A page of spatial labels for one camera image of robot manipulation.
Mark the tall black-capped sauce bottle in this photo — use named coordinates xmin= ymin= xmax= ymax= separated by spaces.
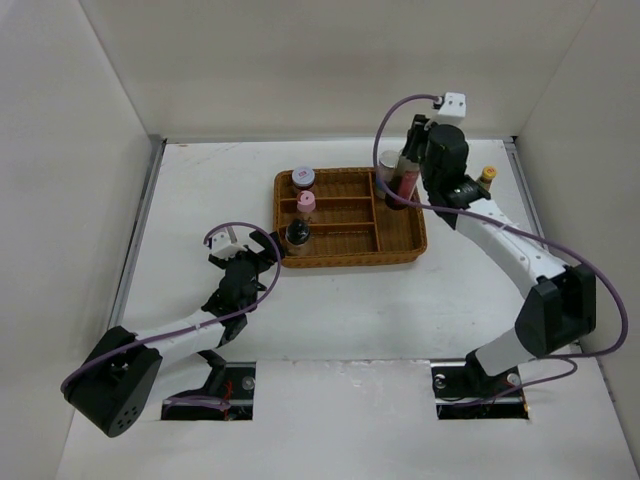
xmin=387 ymin=154 xmax=420 ymax=201

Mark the black-capped small spice bottle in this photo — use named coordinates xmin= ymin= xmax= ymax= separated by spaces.
xmin=285 ymin=218 xmax=311 ymax=256

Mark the silver-lid white blue jar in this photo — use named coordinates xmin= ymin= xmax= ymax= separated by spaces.
xmin=375 ymin=150 xmax=399 ymax=200

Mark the red chili sauce bottle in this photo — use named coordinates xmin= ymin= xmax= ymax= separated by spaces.
xmin=476 ymin=166 xmax=497 ymax=192

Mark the pink-lid clear spice jar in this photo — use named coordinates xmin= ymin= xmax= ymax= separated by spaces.
xmin=296 ymin=190 xmax=316 ymax=223

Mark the grey-lid red-label jar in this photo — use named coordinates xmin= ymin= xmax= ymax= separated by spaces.
xmin=291 ymin=166 xmax=316 ymax=193

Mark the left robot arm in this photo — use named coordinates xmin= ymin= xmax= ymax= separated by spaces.
xmin=61 ymin=223 xmax=285 ymax=438

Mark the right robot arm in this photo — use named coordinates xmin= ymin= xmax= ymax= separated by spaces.
xmin=402 ymin=115 xmax=596 ymax=396

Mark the brown wicker divided basket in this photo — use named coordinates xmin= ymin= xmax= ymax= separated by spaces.
xmin=283 ymin=167 xmax=427 ymax=269

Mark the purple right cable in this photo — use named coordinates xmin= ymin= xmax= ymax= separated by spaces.
xmin=372 ymin=92 xmax=629 ymax=406

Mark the purple cable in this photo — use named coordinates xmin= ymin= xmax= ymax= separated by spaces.
xmin=60 ymin=220 xmax=286 ymax=401
xmin=372 ymin=92 xmax=629 ymax=406

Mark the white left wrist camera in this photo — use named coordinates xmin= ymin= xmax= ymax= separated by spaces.
xmin=204 ymin=226 xmax=246 ymax=260

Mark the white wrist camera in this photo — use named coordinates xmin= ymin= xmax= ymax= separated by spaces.
xmin=432 ymin=92 xmax=467 ymax=126
xmin=204 ymin=226 xmax=246 ymax=260

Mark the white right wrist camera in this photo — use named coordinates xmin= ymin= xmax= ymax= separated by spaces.
xmin=432 ymin=92 xmax=467 ymax=126

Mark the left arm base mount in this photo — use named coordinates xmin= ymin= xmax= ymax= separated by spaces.
xmin=160 ymin=350 xmax=257 ymax=422

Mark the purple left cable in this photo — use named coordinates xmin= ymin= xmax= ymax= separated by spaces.
xmin=60 ymin=220 xmax=286 ymax=401

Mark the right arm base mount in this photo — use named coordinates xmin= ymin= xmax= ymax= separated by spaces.
xmin=431 ymin=359 xmax=529 ymax=420

